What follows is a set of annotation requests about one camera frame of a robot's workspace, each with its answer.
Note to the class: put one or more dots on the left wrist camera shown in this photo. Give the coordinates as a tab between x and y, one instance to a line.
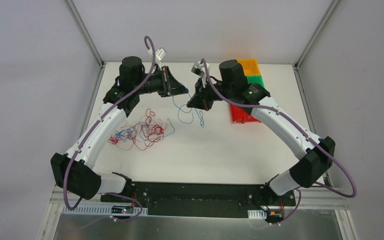
160	54

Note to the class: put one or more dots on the aluminium frame rail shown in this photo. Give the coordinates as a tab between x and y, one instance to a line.
318	215

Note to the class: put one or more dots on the green plastic bin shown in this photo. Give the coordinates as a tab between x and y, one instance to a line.
255	79

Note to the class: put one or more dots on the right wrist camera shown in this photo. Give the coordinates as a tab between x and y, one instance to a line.
199	69

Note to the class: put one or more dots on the red plastic bin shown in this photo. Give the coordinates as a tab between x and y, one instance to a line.
238	115

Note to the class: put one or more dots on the right white cable duct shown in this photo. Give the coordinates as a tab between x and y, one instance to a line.
257	214

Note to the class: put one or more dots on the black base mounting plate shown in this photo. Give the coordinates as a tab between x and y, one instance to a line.
204	199

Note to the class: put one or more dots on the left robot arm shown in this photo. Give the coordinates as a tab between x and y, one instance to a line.
73	170

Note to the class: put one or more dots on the yellow plastic bin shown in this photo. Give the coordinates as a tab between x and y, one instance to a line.
250	66

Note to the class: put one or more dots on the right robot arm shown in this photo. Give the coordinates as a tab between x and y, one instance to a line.
314	154

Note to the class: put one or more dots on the left circuit board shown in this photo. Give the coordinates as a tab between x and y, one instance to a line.
122	210

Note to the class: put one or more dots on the left white cable duct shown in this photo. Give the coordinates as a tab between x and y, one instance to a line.
101	210

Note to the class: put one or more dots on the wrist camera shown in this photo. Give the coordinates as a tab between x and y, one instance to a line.
199	69
160	54

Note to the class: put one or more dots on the circuit board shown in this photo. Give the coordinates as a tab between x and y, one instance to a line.
122	210
274	217

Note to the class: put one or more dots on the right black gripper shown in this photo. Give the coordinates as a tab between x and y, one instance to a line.
202	97

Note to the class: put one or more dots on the right circuit board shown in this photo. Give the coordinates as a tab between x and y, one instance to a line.
274	217

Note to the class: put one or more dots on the white cable duct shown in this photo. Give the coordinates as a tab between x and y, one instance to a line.
101	210
257	214

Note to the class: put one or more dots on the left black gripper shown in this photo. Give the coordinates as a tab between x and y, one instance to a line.
168	84

